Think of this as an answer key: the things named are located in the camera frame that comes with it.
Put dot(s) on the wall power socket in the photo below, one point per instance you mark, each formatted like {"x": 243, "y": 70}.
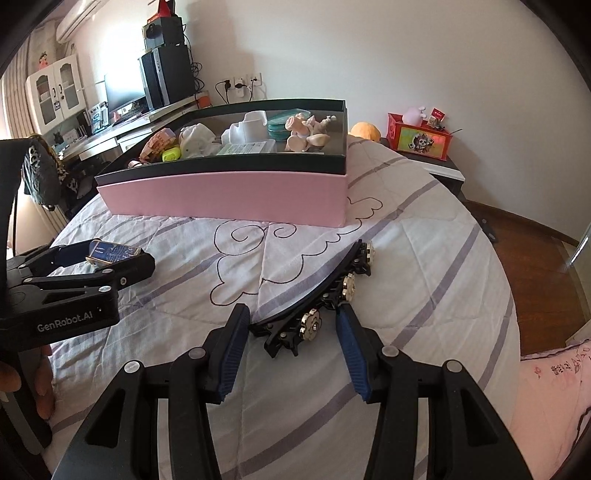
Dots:
{"x": 246, "y": 88}

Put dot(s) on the white booklet in box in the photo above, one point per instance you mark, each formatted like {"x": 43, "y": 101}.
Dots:
{"x": 250, "y": 148}

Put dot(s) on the striped white quilt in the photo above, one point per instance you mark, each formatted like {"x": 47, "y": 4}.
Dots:
{"x": 411, "y": 261}

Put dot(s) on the red doll on cabinet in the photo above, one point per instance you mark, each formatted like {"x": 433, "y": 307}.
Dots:
{"x": 43, "y": 61}

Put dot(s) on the blue rectangular card box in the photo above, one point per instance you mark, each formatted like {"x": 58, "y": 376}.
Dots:
{"x": 102, "y": 253}

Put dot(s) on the black speaker box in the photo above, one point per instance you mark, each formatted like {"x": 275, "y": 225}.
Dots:
{"x": 163, "y": 31}

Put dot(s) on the red paper bag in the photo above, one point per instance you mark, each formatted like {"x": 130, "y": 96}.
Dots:
{"x": 159, "y": 9}

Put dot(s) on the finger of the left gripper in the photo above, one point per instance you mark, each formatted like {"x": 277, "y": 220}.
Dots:
{"x": 119, "y": 275}
{"x": 50, "y": 258}

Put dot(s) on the white air conditioner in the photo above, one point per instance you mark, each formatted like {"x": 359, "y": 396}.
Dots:
{"x": 80, "y": 12}

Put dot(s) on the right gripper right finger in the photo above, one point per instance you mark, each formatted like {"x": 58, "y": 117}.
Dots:
{"x": 467, "y": 439}

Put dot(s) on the white pink block toy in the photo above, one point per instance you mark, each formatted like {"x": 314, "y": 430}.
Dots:
{"x": 197, "y": 140}

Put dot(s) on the white computer desk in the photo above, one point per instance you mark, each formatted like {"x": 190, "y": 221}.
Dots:
{"x": 128, "y": 132}

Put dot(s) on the pink white small figurine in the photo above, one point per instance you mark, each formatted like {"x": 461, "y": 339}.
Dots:
{"x": 307, "y": 133}

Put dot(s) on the red toy box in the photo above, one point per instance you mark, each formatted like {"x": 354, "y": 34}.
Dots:
{"x": 421, "y": 140}

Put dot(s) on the pink pillow with print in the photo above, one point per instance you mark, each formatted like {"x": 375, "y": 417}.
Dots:
{"x": 553, "y": 406}

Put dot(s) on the black computer tower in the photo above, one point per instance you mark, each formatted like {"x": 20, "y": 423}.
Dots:
{"x": 166, "y": 75}

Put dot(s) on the black folding gear gadget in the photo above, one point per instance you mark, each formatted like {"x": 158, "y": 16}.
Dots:
{"x": 301, "y": 322}

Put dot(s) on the black computer monitor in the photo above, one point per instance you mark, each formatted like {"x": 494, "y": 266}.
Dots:
{"x": 125, "y": 97}

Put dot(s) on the pink storage box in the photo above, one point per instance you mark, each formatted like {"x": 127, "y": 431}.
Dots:
{"x": 306, "y": 188}

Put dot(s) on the person's left hand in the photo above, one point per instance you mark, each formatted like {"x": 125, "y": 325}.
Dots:
{"x": 42, "y": 378}

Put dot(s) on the dark jacket on chair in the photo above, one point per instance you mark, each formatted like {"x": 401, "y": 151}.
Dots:
{"x": 46, "y": 179}

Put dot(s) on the white glass door cabinet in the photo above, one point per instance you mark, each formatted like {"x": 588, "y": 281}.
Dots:
{"x": 55, "y": 93}

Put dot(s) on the pink plush toy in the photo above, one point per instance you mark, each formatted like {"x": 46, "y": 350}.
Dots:
{"x": 414, "y": 116}

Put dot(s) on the orange plush toy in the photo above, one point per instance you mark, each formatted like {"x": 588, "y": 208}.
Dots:
{"x": 366, "y": 131}

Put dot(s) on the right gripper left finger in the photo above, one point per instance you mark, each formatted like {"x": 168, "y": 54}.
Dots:
{"x": 118, "y": 438}

